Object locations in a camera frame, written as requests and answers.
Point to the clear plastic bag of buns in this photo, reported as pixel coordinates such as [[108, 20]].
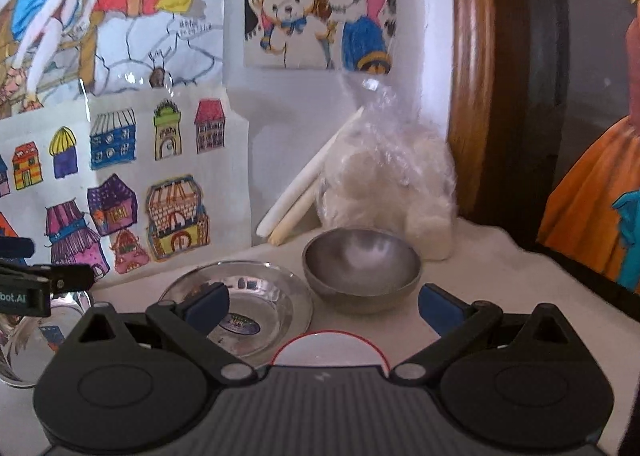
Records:
[[382, 181]]

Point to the shiny steel bowl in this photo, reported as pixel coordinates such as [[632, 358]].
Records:
[[25, 353]]

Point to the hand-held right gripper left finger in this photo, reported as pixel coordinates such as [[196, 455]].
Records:
[[207, 306]]

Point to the orange dress painting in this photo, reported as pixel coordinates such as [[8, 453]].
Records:
[[595, 206]]

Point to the white tablecloth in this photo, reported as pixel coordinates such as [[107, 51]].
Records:
[[500, 266]]

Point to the drawing of figure in blue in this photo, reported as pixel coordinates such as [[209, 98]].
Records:
[[60, 11]]

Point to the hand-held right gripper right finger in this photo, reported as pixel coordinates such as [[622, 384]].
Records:
[[440, 308]]

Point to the cream rolled paper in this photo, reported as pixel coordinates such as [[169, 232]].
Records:
[[292, 221]]

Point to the white rolled paper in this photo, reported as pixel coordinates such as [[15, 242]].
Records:
[[310, 171]]

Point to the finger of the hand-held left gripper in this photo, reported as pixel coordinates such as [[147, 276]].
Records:
[[65, 278], [17, 247]]

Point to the dark door panel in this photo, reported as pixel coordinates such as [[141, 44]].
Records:
[[530, 86]]

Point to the drawing with teddy bear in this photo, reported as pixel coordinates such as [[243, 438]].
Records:
[[320, 1]]

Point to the shiny steel plate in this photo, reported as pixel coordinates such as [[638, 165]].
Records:
[[272, 293]]

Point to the matte steel bowl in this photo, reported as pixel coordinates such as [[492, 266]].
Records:
[[360, 256]]

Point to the wooden door frame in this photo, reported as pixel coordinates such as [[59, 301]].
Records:
[[472, 61]]

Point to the white bowl with red rim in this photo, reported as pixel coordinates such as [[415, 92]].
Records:
[[330, 348]]

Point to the drawing of colourful houses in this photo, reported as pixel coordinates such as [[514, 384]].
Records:
[[125, 171]]

